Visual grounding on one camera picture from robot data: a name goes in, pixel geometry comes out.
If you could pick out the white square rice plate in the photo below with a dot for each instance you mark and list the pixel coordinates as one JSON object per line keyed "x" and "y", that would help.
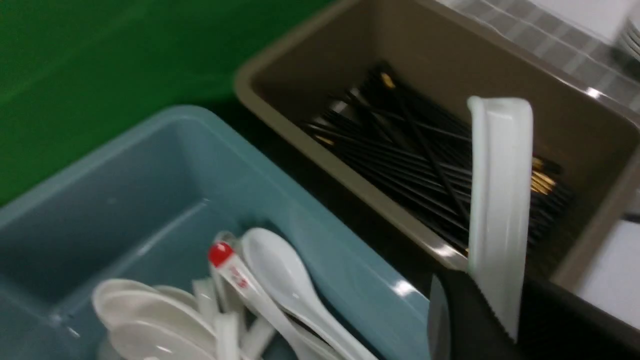
{"x": 612, "y": 282}

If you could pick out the white soup spoon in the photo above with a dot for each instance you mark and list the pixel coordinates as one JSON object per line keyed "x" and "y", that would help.
{"x": 502, "y": 152}

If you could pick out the teal plastic bin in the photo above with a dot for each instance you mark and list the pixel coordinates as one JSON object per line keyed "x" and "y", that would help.
{"x": 146, "y": 207}

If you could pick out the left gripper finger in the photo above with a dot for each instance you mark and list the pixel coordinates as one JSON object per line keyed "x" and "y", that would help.
{"x": 461, "y": 325}

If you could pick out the green cloth backdrop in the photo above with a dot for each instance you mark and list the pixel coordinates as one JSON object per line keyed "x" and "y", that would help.
{"x": 77, "y": 73}

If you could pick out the pile of white spoons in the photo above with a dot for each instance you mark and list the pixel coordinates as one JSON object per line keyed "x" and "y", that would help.
{"x": 215, "y": 322}

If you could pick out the brown plastic bin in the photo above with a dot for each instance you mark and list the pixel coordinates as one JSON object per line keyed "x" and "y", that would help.
{"x": 450, "y": 57}

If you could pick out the pile of black chopsticks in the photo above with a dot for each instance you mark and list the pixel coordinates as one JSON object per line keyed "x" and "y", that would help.
{"x": 411, "y": 148}

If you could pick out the red tipped white spoon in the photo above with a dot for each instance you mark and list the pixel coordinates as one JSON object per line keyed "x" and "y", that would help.
{"x": 231, "y": 267}

